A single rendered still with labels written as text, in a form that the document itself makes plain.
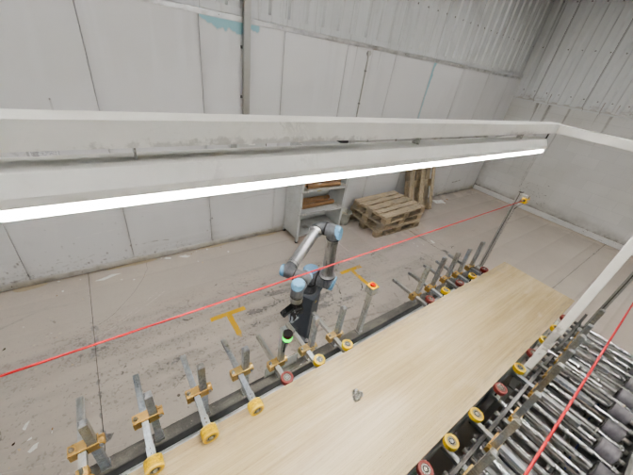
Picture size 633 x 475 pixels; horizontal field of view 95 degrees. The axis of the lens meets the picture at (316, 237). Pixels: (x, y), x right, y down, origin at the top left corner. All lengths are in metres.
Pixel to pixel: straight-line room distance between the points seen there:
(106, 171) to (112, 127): 0.08
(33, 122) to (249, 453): 1.60
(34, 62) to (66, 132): 3.07
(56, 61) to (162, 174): 3.07
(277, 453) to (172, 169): 1.50
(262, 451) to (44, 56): 3.45
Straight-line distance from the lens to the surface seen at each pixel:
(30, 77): 3.73
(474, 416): 2.27
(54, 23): 3.68
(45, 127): 0.65
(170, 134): 0.66
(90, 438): 1.88
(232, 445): 1.84
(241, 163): 0.71
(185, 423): 2.15
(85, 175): 0.66
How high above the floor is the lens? 2.60
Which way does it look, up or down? 32 degrees down
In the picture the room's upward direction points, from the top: 9 degrees clockwise
